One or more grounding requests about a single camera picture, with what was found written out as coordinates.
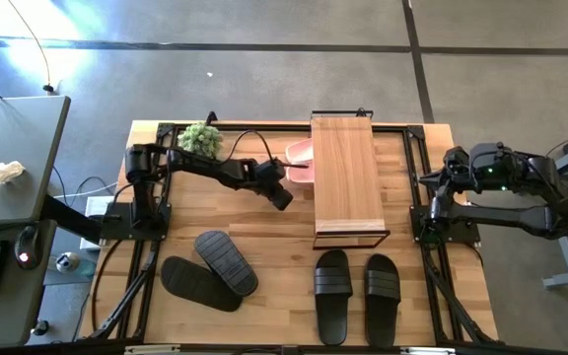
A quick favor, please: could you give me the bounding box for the black slide with striped strap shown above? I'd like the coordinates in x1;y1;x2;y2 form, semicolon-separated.
363;252;402;348
313;248;354;347

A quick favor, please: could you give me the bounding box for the white cable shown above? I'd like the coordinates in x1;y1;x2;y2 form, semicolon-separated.
52;182;117;200

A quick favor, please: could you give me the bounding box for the black rubber slide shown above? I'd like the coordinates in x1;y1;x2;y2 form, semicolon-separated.
160;255;244;314
193;230;259;298

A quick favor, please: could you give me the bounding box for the crumpled white tissue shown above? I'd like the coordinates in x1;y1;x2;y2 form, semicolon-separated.
0;160;27;191

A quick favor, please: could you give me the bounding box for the dark grey desk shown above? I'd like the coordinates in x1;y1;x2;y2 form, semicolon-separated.
0;219;59;352

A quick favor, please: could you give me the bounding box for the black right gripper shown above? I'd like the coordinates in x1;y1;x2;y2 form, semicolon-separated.
419;165;472;222

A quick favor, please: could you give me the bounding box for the white power strip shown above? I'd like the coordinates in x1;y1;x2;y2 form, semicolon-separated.
80;195;117;250

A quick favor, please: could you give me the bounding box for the wooden shelf with black frame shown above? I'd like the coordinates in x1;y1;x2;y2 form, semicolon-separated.
308;108;392;251

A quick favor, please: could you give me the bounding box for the black aluminium rig frame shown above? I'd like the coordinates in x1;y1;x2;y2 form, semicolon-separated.
79;110;501;352

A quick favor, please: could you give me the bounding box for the light grey desk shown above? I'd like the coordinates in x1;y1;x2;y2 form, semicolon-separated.
0;95;72;227

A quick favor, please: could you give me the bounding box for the black computer mouse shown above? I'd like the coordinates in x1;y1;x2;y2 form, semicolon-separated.
14;224;42;271

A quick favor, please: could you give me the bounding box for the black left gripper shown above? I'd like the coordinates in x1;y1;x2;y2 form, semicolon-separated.
262;159;311;213

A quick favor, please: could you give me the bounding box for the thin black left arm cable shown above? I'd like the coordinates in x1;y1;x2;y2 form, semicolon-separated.
221;128;275;167

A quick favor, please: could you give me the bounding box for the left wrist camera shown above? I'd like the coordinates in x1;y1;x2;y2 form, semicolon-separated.
255;158;288;182

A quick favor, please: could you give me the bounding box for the green plant in patterned pot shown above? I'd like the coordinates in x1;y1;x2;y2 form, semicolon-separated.
177;121;225;160

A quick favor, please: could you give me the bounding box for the black floor cable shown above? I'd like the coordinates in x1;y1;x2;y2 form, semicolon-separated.
6;0;56;96

